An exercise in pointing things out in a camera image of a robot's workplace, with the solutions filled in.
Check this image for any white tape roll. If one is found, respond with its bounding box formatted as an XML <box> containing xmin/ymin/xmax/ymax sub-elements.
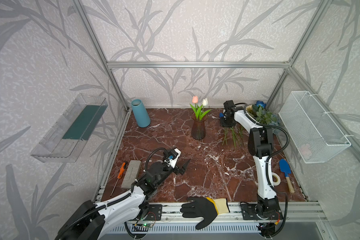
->
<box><xmin>272</xmin><ymin>173</ymin><xmax>281</xmax><ymax>186</ymax></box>

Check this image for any black and yellow work glove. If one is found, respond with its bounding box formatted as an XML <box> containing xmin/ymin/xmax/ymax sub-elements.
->
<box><xmin>180</xmin><ymin>197</ymin><xmax>230</xmax><ymax>230</ymax></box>

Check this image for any orange handled screwdriver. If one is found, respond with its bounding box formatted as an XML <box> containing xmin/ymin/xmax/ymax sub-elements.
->
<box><xmin>110</xmin><ymin>162</ymin><xmax>128</xmax><ymax>196</ymax></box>

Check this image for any pink tulip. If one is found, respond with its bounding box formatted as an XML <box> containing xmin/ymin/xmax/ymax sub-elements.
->
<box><xmin>190</xmin><ymin>96</ymin><xmax>200</xmax><ymax>120</ymax></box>

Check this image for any clear acrylic wall shelf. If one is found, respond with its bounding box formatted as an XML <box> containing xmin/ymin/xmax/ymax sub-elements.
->
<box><xmin>31</xmin><ymin>94</ymin><xmax>108</xmax><ymax>163</ymax></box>

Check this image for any pink glass vase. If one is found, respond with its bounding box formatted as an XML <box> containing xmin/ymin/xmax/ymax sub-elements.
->
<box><xmin>191</xmin><ymin>114</ymin><xmax>208</xmax><ymax>140</ymax></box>

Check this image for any pink object in basket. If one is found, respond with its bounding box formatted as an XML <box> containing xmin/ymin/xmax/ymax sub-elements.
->
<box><xmin>299</xmin><ymin>144</ymin><xmax>313</xmax><ymax>160</ymax></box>

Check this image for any white wire basket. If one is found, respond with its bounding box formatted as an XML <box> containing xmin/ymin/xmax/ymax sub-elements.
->
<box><xmin>279</xmin><ymin>91</ymin><xmax>352</xmax><ymax>164</ymax></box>

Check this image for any teal ceramic vase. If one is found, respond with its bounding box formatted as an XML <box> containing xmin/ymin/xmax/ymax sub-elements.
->
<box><xmin>131</xmin><ymin>99</ymin><xmax>151</xmax><ymax>128</ymax></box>

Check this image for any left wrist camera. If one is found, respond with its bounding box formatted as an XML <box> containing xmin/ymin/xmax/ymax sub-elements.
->
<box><xmin>165</xmin><ymin>148</ymin><xmax>181</xmax><ymax>169</ymax></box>

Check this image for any grey sharpening stone block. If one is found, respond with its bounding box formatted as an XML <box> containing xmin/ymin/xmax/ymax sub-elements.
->
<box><xmin>121</xmin><ymin>160</ymin><xmax>142</xmax><ymax>190</ymax></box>

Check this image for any blue green flower bouquet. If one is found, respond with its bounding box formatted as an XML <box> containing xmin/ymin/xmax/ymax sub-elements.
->
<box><xmin>246</xmin><ymin>101</ymin><xmax>280</xmax><ymax>126</ymax></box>

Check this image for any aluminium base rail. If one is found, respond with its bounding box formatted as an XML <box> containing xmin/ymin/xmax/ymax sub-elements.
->
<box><xmin>95</xmin><ymin>201</ymin><xmax>329</xmax><ymax>224</ymax></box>

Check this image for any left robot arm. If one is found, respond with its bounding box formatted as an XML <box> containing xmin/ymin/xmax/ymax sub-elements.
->
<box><xmin>56</xmin><ymin>161</ymin><xmax>190</xmax><ymax>240</ymax></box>

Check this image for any blue tulip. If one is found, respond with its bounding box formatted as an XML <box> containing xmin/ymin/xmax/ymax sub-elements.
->
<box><xmin>219</xmin><ymin>113</ymin><xmax>229</xmax><ymax>145</ymax></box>

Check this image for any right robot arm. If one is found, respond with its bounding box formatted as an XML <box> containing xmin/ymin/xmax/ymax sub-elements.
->
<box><xmin>220</xmin><ymin>100</ymin><xmax>284</xmax><ymax>220</ymax></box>

